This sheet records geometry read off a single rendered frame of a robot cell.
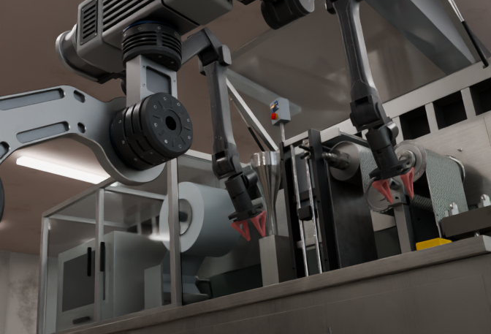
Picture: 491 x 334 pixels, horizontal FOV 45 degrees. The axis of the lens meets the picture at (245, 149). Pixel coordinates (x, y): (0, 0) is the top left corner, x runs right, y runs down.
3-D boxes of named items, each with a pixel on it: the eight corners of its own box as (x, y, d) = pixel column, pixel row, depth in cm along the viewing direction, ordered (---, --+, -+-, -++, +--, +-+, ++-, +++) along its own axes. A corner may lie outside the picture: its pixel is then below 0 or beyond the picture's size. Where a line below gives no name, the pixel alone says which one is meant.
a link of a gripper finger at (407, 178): (399, 198, 164) (386, 167, 163) (424, 191, 160) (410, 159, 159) (391, 206, 158) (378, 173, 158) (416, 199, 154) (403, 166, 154)
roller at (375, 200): (367, 215, 201) (362, 181, 206) (408, 224, 218) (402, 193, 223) (397, 205, 193) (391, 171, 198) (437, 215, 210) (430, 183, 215)
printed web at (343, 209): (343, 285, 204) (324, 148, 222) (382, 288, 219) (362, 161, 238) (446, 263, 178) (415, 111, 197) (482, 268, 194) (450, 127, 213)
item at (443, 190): (436, 226, 183) (425, 169, 189) (472, 234, 198) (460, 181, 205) (438, 225, 182) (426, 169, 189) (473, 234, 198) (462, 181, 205)
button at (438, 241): (416, 252, 156) (415, 243, 157) (430, 254, 161) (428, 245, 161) (440, 246, 151) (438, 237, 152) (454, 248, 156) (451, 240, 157)
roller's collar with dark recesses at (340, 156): (327, 169, 212) (325, 152, 214) (337, 172, 216) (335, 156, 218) (341, 164, 207) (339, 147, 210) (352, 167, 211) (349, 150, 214)
